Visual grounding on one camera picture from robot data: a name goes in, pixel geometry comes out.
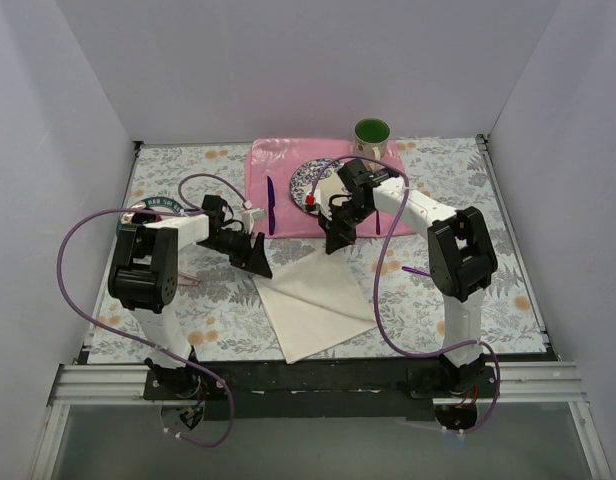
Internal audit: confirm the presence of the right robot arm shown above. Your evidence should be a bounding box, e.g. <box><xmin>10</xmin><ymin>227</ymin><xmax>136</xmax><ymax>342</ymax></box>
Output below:
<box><xmin>305</xmin><ymin>156</ymin><xmax>498</xmax><ymax>398</ymax></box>

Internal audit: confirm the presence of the purple cable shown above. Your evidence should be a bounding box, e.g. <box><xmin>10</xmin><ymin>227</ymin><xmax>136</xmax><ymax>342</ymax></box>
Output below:
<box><xmin>307</xmin><ymin>155</ymin><xmax>502</xmax><ymax>435</ymax></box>
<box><xmin>56</xmin><ymin>173</ymin><xmax>254</xmax><ymax>449</ymax></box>

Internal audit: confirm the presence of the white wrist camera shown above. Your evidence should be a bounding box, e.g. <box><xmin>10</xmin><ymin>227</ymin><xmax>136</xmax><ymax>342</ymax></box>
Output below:
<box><xmin>304</xmin><ymin>195</ymin><xmax>318</xmax><ymax>212</ymax></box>
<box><xmin>241</xmin><ymin>208</ymin><xmax>267</xmax><ymax>233</ymax></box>

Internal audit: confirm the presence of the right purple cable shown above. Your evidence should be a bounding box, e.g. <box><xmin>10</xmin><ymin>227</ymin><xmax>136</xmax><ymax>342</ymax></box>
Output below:
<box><xmin>307</xmin><ymin>155</ymin><xmax>502</xmax><ymax>435</ymax></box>

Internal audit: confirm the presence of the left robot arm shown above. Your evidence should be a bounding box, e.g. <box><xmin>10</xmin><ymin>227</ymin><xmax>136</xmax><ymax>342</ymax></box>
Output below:
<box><xmin>108</xmin><ymin>195</ymin><xmax>273</xmax><ymax>400</ymax></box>

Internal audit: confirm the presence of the blue floral plate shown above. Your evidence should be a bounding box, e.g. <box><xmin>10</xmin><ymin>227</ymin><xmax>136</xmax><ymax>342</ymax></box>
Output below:
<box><xmin>289</xmin><ymin>158</ymin><xmax>349</xmax><ymax>212</ymax></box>

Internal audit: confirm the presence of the orange brown small cup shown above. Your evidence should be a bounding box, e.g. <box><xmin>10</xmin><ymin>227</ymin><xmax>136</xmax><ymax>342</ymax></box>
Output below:
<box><xmin>129</xmin><ymin>213</ymin><xmax>162</xmax><ymax>225</ymax></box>

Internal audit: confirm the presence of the cream mug green inside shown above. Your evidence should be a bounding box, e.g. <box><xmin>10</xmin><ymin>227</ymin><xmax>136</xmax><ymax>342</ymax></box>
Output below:
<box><xmin>352</xmin><ymin>118</ymin><xmax>391</xmax><ymax>160</ymax></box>

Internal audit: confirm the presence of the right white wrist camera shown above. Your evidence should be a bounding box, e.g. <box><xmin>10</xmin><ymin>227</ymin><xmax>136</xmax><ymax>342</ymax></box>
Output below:
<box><xmin>304</xmin><ymin>195</ymin><xmax>318</xmax><ymax>212</ymax></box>

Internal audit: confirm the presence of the white cloth napkin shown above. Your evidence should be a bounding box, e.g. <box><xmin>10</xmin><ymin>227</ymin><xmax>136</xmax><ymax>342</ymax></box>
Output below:
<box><xmin>254</xmin><ymin>250</ymin><xmax>376</xmax><ymax>364</ymax></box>

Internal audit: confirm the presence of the purple knife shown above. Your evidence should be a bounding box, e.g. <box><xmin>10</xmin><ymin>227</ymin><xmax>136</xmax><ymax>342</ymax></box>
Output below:
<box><xmin>266</xmin><ymin>176</ymin><xmax>276</xmax><ymax>237</ymax></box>

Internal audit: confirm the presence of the purple spoon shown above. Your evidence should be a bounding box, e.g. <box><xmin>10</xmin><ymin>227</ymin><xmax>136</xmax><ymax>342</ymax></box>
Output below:
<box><xmin>401</xmin><ymin>266</ymin><xmax>430</xmax><ymax>277</ymax></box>

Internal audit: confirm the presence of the floral patterned tablecloth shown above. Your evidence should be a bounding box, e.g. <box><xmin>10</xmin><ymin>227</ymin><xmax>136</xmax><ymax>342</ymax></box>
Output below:
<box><xmin>90</xmin><ymin>137</ymin><xmax>559</xmax><ymax>361</ymax></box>

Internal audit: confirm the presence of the teal rimmed saucer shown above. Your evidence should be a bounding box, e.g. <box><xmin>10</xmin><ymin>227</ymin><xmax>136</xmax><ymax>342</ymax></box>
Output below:
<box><xmin>115</xmin><ymin>196</ymin><xmax>184</xmax><ymax>233</ymax></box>

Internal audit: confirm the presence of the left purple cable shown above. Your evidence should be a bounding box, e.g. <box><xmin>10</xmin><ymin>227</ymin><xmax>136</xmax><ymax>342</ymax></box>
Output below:
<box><xmin>56</xmin><ymin>173</ymin><xmax>254</xmax><ymax>449</ymax></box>

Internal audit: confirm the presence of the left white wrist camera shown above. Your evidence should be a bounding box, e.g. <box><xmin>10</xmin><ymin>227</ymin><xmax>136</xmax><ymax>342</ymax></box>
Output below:
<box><xmin>241</xmin><ymin>208</ymin><xmax>267</xmax><ymax>233</ymax></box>

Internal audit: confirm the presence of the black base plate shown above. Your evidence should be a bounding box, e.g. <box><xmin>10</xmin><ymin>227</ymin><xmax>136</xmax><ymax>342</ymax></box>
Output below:
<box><xmin>142</xmin><ymin>357</ymin><xmax>497</xmax><ymax>422</ymax></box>

